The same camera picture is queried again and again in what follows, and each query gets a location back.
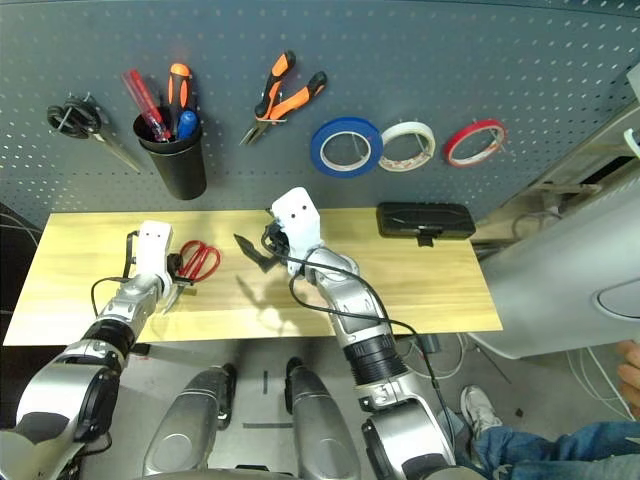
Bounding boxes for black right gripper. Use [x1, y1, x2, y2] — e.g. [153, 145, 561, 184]
[233, 219, 294, 274]

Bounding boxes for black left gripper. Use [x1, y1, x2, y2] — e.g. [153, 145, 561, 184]
[166, 253, 196, 290]

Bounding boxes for red handled scissors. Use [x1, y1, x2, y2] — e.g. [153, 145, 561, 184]
[162, 239, 222, 316]

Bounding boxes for blue tape roll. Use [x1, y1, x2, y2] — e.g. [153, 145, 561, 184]
[309, 117, 385, 179]

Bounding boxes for blue handled screwdriver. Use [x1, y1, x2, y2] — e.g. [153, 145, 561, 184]
[175, 110, 200, 141]

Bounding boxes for orange black needle-nose pliers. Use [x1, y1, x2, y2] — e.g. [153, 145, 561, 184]
[239, 49, 329, 147]

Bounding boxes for dark grey pegboard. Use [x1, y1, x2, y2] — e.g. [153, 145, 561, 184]
[0, 0, 640, 226]

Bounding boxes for bystander bare hand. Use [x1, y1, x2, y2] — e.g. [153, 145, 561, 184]
[617, 339, 640, 405]

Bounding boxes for black tool cup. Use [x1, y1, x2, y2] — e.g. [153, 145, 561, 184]
[132, 107, 208, 201]

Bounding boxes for silver left robot leg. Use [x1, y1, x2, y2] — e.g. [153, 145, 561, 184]
[142, 364, 237, 476]

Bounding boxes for silver robot leg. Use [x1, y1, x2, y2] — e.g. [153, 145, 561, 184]
[285, 357, 362, 479]
[142, 364, 237, 476]

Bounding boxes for black tool case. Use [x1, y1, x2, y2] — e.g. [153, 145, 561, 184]
[375, 201, 476, 248]

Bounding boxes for silver right robot leg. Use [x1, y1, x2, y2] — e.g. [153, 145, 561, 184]
[285, 357, 362, 479]

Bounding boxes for white tape roll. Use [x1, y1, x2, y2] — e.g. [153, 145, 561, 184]
[378, 121, 436, 173]

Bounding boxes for red tape roll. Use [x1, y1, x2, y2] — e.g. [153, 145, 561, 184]
[443, 118, 509, 169]

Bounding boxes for white sneaker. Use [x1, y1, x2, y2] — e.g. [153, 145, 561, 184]
[459, 384, 504, 441]

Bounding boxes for white grey machine housing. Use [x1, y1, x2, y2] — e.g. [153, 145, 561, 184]
[469, 74, 640, 361]

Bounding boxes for blue jeans leg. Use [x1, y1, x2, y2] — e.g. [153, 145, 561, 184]
[469, 419, 640, 480]

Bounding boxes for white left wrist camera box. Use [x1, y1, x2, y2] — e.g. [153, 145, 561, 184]
[133, 219, 174, 281]

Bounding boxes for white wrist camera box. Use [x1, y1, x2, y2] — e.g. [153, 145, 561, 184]
[269, 186, 322, 276]
[133, 219, 174, 281]

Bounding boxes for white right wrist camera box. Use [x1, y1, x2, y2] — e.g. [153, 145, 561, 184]
[269, 186, 322, 276]

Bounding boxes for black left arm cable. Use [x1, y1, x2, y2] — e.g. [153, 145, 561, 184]
[91, 230, 141, 319]

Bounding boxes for orange black handled screwdriver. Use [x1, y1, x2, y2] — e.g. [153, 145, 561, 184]
[167, 63, 196, 139]

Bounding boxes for grey cable bundle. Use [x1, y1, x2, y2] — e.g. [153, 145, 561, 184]
[0, 209, 44, 236]

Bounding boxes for clear red handled screwdriver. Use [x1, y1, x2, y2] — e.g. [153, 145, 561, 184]
[122, 69, 171, 143]

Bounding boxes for black handled scissors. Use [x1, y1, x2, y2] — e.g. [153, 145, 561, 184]
[47, 93, 144, 174]

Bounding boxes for thin white cable loop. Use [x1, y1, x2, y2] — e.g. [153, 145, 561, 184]
[399, 332, 469, 381]

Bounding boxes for white cable bundle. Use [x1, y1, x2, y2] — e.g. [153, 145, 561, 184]
[564, 344, 636, 421]

